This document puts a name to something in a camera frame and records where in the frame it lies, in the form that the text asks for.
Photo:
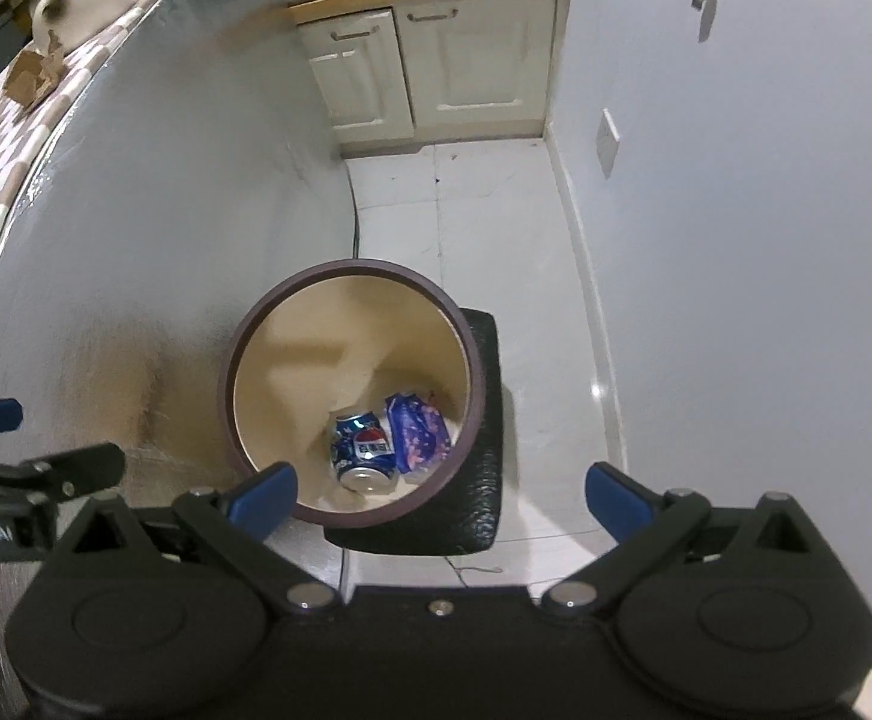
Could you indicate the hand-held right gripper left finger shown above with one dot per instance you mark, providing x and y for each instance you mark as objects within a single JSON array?
[{"x": 263, "y": 501}]

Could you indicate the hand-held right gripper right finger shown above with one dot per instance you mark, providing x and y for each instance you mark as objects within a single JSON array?
[{"x": 617, "y": 501}]

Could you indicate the brown round trash bin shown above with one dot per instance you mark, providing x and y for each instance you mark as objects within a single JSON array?
[{"x": 346, "y": 345}]

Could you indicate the torn brown cardboard box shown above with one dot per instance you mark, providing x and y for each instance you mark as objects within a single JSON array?
[{"x": 30, "y": 79}]

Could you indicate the crushed blue soda can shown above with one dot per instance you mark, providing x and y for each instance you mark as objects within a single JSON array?
[{"x": 364, "y": 450}]

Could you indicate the black textured floor mat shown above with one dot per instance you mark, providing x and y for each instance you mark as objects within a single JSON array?
[{"x": 481, "y": 480}]

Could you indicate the purple flower snack packet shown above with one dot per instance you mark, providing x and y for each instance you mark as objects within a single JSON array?
[{"x": 419, "y": 435}]

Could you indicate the cream two-door cabinet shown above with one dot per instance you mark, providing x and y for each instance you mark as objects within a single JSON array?
[{"x": 451, "y": 67}]

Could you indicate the white wall socket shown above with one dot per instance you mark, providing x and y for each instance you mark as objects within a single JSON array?
[{"x": 607, "y": 142}]

